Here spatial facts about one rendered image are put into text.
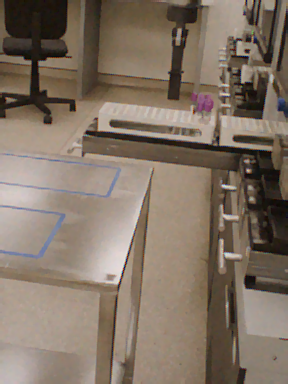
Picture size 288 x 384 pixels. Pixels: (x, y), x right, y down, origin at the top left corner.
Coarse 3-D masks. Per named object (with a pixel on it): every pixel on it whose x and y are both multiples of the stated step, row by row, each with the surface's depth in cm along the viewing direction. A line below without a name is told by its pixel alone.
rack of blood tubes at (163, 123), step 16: (112, 112) 138; (128, 112) 140; (144, 112) 140; (160, 112) 142; (176, 112) 142; (112, 128) 137; (128, 128) 144; (144, 128) 145; (160, 128) 146; (176, 128) 141; (192, 128) 135; (208, 128) 134
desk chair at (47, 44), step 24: (24, 0) 354; (48, 0) 357; (24, 24) 361; (48, 24) 365; (24, 48) 369; (48, 48) 373; (0, 96) 416; (24, 96) 405; (48, 96) 408; (48, 120) 380
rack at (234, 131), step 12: (228, 120) 140; (240, 120) 140; (252, 120) 141; (264, 120) 142; (228, 132) 134; (240, 132) 133; (252, 132) 133; (264, 132) 133; (276, 132) 134; (228, 144) 135; (240, 144) 135; (252, 144) 134; (264, 144) 141
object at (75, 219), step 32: (0, 160) 114; (32, 160) 116; (64, 160) 117; (96, 160) 119; (0, 192) 101; (32, 192) 102; (64, 192) 103; (96, 192) 104; (128, 192) 105; (0, 224) 90; (32, 224) 91; (64, 224) 91; (96, 224) 92; (128, 224) 93; (0, 256) 81; (32, 256) 82; (64, 256) 82; (96, 256) 83; (128, 256) 86; (96, 288) 77; (128, 320) 131; (0, 352) 136; (32, 352) 137; (96, 352) 82; (128, 352) 134
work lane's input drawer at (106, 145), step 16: (96, 128) 139; (80, 144) 145; (96, 144) 138; (112, 144) 137; (128, 144) 136; (144, 144) 136; (160, 144) 136; (176, 144) 136; (192, 144) 135; (208, 144) 135; (144, 160) 137; (160, 160) 137; (176, 160) 136; (192, 160) 136; (208, 160) 135; (224, 160) 135
